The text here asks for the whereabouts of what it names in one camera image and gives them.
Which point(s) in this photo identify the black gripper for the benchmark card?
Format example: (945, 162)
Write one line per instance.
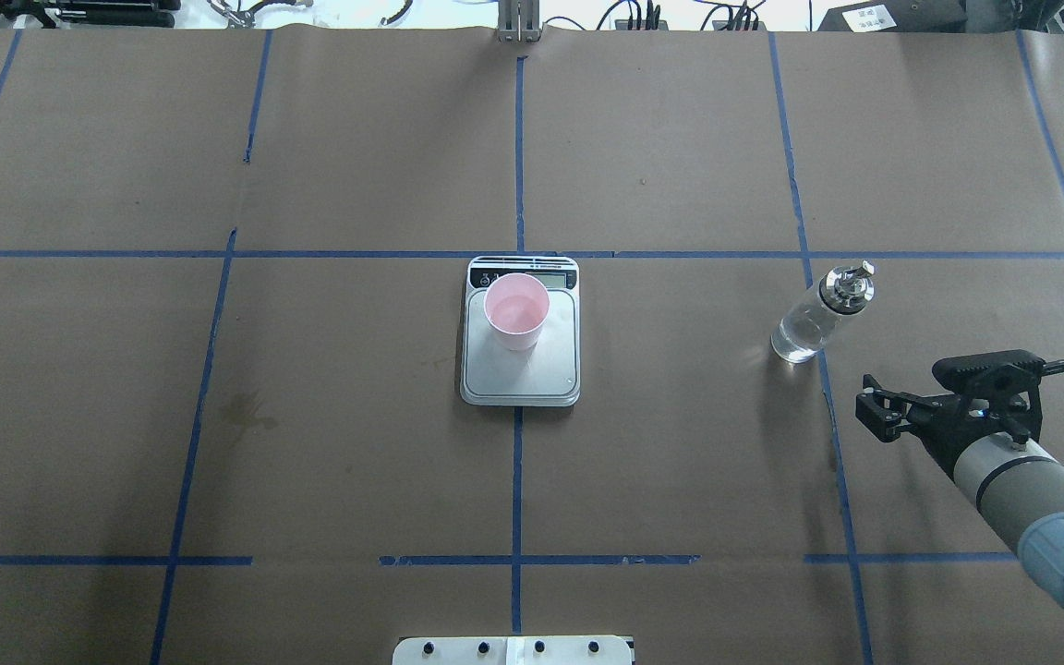
(942, 431)

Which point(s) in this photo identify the clear glass sauce bottle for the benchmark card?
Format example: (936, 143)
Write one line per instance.
(841, 295)

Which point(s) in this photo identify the pink plastic cup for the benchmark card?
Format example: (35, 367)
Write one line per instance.
(516, 307)

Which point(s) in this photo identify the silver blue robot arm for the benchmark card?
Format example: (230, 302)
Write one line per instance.
(1020, 494)

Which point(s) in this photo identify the silver digital kitchen scale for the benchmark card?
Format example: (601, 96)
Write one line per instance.
(548, 374)

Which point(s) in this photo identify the black box with label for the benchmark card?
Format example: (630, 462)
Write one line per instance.
(895, 16)

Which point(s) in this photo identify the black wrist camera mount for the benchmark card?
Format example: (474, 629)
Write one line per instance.
(998, 393)

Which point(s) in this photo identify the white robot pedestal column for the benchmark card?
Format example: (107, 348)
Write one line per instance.
(516, 649)

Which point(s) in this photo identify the aluminium frame post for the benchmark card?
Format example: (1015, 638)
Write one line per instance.
(519, 21)

